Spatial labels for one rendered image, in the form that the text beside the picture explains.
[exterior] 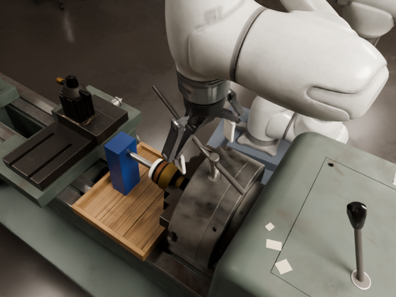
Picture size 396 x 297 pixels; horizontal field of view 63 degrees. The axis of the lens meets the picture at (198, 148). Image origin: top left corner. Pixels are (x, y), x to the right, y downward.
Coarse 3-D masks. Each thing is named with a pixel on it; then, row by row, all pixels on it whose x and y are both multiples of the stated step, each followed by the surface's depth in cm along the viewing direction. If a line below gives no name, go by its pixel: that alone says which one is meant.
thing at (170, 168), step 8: (160, 168) 91; (168, 168) 91; (176, 168) 91; (152, 176) 92; (160, 176) 90; (168, 176) 90; (176, 176) 91; (160, 184) 91; (168, 184) 89; (176, 184) 90; (184, 184) 95
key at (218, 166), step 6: (156, 90) 76; (162, 96) 76; (168, 102) 76; (168, 108) 76; (174, 114) 75; (192, 138) 73; (198, 144) 73; (204, 150) 72; (222, 168) 69; (228, 174) 68; (228, 180) 68; (234, 180) 67; (234, 186) 67; (240, 186) 67; (240, 192) 66
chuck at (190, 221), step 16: (208, 160) 79; (224, 160) 79; (240, 160) 81; (192, 176) 77; (224, 176) 76; (192, 192) 75; (208, 192) 74; (224, 192) 74; (176, 208) 76; (192, 208) 75; (208, 208) 74; (176, 224) 77; (192, 224) 75; (208, 224) 73; (192, 240) 76; (192, 256) 81
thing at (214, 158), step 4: (212, 156) 69; (216, 156) 69; (212, 160) 69; (216, 160) 69; (212, 164) 70; (212, 168) 71; (216, 168) 71; (212, 172) 73; (216, 172) 73; (212, 176) 75; (216, 176) 76
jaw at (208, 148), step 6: (210, 150) 86; (228, 150) 87; (198, 156) 92; (204, 156) 87; (186, 162) 92; (192, 162) 88; (198, 162) 88; (186, 168) 89; (192, 168) 89; (180, 174) 90; (186, 174) 90; (192, 174) 89
